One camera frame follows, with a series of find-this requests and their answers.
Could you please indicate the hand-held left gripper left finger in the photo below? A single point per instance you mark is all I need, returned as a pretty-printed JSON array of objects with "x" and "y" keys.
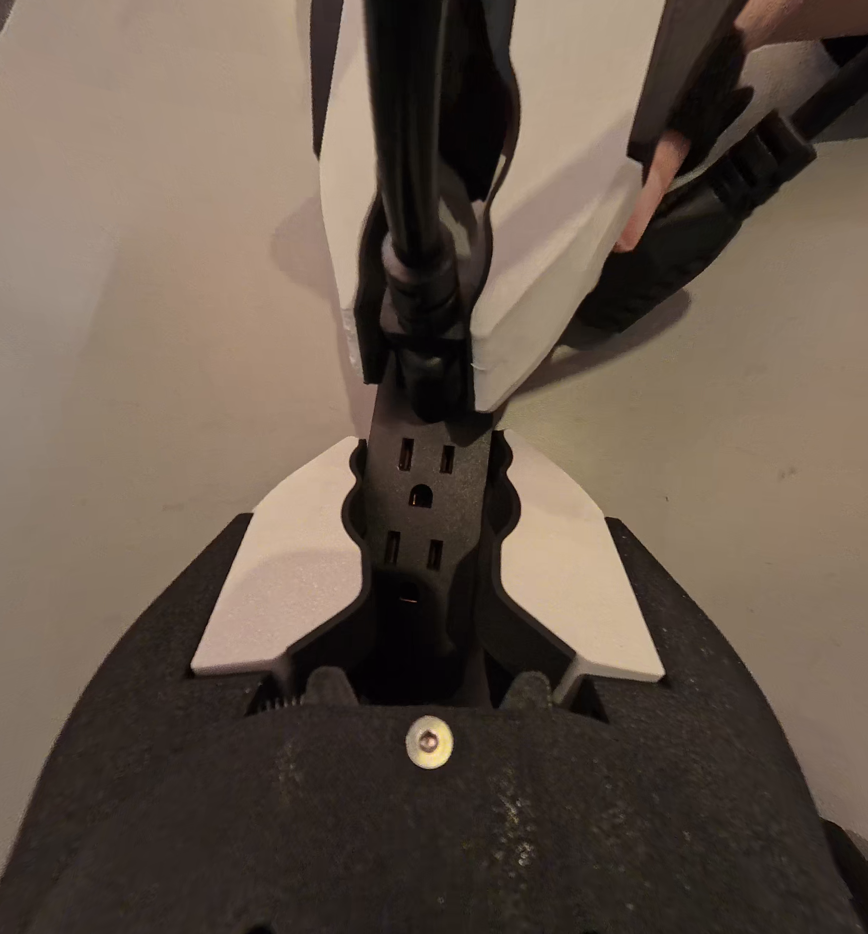
[{"x": 288, "y": 584}]

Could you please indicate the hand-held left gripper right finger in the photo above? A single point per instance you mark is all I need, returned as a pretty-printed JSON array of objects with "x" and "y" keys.
[{"x": 580, "y": 584}]

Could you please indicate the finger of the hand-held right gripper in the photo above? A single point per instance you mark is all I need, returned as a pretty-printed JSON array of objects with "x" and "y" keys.
[
  {"x": 343, "y": 109},
  {"x": 573, "y": 182}
]

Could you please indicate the person's right hand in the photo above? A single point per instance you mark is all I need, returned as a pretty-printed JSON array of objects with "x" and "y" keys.
[{"x": 656, "y": 197}]

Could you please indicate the black bumpy wrist rest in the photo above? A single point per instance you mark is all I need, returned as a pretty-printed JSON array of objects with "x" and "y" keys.
[{"x": 850, "y": 861}]

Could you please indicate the black power strip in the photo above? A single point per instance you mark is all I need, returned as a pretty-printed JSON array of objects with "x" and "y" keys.
[{"x": 459, "y": 511}]

